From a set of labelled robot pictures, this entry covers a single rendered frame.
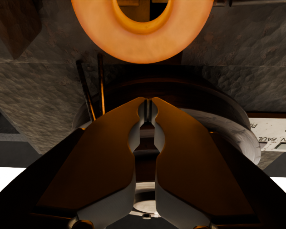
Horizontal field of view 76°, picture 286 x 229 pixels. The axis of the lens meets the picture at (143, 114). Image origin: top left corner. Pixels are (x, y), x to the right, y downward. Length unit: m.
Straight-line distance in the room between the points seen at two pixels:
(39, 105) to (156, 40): 0.44
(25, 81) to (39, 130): 0.23
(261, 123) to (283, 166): 8.75
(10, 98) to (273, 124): 0.75
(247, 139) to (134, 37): 0.29
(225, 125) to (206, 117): 0.04
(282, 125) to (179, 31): 0.48
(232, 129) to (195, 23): 0.20
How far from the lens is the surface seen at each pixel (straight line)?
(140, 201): 0.42
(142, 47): 0.26
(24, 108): 0.65
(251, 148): 0.45
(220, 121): 0.34
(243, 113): 0.45
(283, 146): 0.77
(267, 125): 0.64
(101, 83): 0.32
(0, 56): 0.29
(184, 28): 0.25
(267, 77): 0.52
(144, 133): 0.32
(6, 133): 6.57
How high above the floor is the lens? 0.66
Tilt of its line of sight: 50 degrees up
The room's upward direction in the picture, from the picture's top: 179 degrees clockwise
